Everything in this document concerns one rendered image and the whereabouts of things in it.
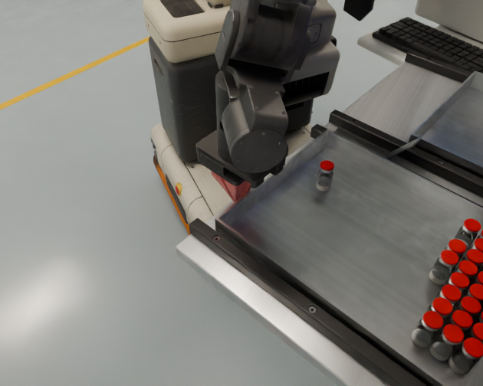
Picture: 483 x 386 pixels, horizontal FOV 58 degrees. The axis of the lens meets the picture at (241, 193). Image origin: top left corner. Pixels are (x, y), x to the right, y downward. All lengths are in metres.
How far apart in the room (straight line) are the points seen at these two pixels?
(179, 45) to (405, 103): 0.68
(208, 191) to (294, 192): 0.86
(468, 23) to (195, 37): 0.73
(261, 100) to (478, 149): 0.49
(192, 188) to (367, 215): 0.95
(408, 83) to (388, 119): 0.14
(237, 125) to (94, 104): 2.09
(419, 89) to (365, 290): 0.49
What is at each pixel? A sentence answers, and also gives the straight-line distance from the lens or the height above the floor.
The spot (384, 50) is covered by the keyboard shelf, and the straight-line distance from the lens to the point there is 1.23.
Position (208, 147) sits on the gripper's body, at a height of 1.00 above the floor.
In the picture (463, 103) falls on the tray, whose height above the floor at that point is 0.88.
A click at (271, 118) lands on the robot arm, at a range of 0.42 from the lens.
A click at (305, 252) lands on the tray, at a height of 0.88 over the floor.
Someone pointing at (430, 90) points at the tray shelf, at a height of 0.88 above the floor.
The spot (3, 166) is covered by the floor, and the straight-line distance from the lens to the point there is 2.27.
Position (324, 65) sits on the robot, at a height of 0.77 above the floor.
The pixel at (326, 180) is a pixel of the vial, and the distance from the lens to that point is 0.66.
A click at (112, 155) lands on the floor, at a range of 2.14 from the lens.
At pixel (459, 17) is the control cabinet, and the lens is 1.37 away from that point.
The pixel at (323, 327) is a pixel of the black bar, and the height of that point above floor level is 0.90.
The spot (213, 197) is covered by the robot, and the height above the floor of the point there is 0.28.
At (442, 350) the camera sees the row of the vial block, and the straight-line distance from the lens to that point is 0.54.
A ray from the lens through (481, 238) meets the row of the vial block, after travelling 0.62.
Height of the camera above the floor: 1.36
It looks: 46 degrees down
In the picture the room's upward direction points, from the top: straight up
